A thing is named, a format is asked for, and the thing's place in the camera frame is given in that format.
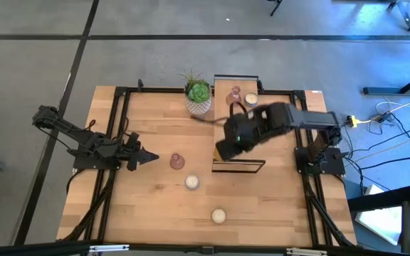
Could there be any black rig crossbar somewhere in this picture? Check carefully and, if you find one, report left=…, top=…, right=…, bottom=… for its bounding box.
left=0, top=238, right=410, bottom=256

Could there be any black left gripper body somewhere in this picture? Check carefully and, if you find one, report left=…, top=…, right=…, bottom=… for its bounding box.
left=121, top=132, right=142, bottom=172

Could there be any silver metal bracket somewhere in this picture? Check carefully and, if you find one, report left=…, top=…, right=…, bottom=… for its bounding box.
left=285, top=247, right=329, bottom=256
left=88, top=243, right=130, bottom=254

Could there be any beige cable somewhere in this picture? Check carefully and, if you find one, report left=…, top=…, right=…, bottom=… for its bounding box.
left=345, top=126, right=410, bottom=168

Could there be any black aluminium table frame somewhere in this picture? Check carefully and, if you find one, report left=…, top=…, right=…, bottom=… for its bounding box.
left=57, top=78, right=357, bottom=248

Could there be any black desk foot bar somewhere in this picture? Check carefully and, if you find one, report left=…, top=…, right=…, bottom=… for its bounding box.
left=363, top=67, right=410, bottom=96

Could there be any gold tin candle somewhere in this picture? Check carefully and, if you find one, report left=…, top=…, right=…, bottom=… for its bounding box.
left=211, top=208, right=227, bottom=225

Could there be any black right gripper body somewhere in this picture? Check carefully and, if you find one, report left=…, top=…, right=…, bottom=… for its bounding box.
left=214, top=106, right=275, bottom=162

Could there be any wooden shelf with black frame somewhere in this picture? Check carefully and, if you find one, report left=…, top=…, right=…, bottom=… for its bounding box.
left=211, top=73, right=266, bottom=174

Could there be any black desk edge bar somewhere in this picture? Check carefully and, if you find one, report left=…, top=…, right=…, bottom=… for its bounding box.
left=347, top=183, right=410, bottom=213

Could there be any black floor cable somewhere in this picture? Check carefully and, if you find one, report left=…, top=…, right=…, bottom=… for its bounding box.
left=359, top=154, right=410, bottom=171

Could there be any blue patterned tin candle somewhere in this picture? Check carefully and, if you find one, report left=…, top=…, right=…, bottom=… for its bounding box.
left=243, top=92, right=259, bottom=108
left=184, top=174, right=201, bottom=191

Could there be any yellow cable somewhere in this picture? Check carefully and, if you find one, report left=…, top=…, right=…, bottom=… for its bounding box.
left=356, top=90, right=410, bottom=124

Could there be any white board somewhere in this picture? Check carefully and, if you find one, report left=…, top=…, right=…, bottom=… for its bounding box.
left=354, top=184, right=404, bottom=246

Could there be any pink ribbed glass candle holder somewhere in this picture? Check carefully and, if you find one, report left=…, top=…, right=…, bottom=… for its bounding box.
left=225, top=85, right=243, bottom=107
left=169, top=153, right=186, bottom=171

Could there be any succulent in patterned white pot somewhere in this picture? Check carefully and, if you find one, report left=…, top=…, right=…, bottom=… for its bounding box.
left=179, top=69, right=214, bottom=116

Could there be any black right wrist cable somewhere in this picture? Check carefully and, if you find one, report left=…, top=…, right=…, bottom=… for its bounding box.
left=190, top=102, right=248, bottom=125

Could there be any white cable loop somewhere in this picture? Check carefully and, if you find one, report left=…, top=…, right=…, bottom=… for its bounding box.
left=374, top=100, right=410, bottom=115

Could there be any black chair leg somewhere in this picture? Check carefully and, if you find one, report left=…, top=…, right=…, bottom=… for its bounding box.
left=267, top=0, right=284, bottom=17

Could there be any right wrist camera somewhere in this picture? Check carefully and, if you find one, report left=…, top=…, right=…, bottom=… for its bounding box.
left=232, top=132, right=248, bottom=146

